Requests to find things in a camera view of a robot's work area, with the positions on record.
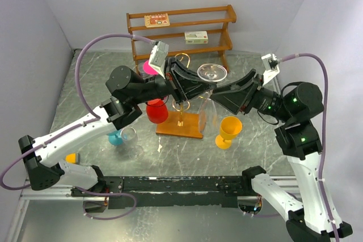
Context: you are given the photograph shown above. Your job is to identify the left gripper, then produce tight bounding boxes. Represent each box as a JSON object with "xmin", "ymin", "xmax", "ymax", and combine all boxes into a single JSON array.
[{"xmin": 132, "ymin": 57, "xmax": 218, "ymax": 107}]

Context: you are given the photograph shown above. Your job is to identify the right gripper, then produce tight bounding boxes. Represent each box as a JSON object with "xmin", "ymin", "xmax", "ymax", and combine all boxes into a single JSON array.
[{"xmin": 209, "ymin": 67, "xmax": 293, "ymax": 121}]

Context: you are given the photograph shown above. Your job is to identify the frosted clear tall glass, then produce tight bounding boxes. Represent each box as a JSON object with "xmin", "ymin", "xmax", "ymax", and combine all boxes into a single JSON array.
[{"xmin": 197, "ymin": 63, "xmax": 227, "ymax": 138}]

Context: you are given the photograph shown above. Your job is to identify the yellow wine glass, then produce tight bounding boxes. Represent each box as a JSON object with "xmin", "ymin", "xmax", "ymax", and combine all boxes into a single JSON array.
[{"xmin": 215, "ymin": 116, "xmax": 243, "ymax": 150}]

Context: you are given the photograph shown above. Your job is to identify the pink wine glass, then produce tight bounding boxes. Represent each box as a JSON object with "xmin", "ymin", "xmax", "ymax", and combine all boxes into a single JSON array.
[{"xmin": 143, "ymin": 61, "xmax": 158, "ymax": 75}]

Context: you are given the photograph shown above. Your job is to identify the red wine glass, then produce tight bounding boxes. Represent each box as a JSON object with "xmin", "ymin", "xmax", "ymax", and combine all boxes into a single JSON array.
[{"xmin": 146, "ymin": 99, "xmax": 168, "ymax": 124}]

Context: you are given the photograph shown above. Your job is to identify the clear wine glass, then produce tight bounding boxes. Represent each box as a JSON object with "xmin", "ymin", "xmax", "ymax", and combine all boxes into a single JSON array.
[{"xmin": 120, "ymin": 127, "xmax": 145, "ymax": 160}]

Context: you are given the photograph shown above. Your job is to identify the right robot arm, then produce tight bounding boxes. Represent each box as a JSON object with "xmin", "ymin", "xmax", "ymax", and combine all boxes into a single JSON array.
[{"xmin": 211, "ymin": 70, "xmax": 353, "ymax": 241}]

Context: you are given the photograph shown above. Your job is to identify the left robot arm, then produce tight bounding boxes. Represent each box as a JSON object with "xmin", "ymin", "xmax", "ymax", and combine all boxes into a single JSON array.
[{"xmin": 19, "ymin": 58, "xmax": 216, "ymax": 196}]

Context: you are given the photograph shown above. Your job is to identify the gold wine glass rack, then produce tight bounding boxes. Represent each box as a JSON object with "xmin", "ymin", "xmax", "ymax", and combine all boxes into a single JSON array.
[{"xmin": 155, "ymin": 53, "xmax": 205, "ymax": 140}]

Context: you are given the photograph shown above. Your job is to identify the wooden shelf rack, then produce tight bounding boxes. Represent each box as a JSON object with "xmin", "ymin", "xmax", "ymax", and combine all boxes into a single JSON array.
[{"xmin": 126, "ymin": 4, "xmax": 237, "ymax": 70}]

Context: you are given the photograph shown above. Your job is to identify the blue wine glass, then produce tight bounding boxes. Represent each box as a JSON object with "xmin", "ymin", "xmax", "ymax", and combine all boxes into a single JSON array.
[{"xmin": 108, "ymin": 130, "xmax": 123, "ymax": 146}]

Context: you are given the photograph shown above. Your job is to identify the green white small box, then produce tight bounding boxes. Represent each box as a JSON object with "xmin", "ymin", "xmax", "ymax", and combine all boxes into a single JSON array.
[{"xmin": 184, "ymin": 31, "xmax": 209, "ymax": 44}]

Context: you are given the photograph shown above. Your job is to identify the yellow grey sponge block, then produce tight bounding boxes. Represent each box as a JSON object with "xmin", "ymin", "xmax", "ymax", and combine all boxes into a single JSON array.
[{"xmin": 65, "ymin": 153, "xmax": 80, "ymax": 164}]

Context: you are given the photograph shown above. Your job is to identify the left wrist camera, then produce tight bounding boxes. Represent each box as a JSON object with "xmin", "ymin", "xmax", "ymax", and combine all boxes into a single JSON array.
[{"xmin": 149, "ymin": 41, "xmax": 169, "ymax": 78}]

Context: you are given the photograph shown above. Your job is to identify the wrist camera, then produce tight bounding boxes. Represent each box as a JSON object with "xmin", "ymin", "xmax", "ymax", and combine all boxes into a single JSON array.
[
  {"xmin": 261, "ymin": 53, "xmax": 280, "ymax": 86},
  {"xmin": 149, "ymin": 41, "xmax": 169, "ymax": 78}
]

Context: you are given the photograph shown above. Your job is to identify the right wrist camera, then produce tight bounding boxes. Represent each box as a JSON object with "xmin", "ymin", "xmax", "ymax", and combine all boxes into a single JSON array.
[{"xmin": 261, "ymin": 53, "xmax": 280, "ymax": 86}]

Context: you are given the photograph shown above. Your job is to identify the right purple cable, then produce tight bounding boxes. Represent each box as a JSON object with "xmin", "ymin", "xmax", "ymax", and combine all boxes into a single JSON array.
[{"xmin": 277, "ymin": 52, "xmax": 341, "ymax": 240}]

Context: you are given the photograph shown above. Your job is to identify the purple cable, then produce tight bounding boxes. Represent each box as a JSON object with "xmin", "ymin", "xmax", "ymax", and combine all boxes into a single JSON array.
[
  {"xmin": 277, "ymin": 52, "xmax": 341, "ymax": 240},
  {"xmin": 0, "ymin": 33, "xmax": 156, "ymax": 190}
]

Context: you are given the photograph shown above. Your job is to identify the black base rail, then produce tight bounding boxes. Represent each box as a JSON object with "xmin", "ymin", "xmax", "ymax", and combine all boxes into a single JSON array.
[{"xmin": 70, "ymin": 175, "xmax": 274, "ymax": 210}]

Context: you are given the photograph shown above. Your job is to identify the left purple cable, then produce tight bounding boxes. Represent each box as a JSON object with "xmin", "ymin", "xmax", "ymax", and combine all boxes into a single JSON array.
[{"xmin": 0, "ymin": 33, "xmax": 156, "ymax": 190}]

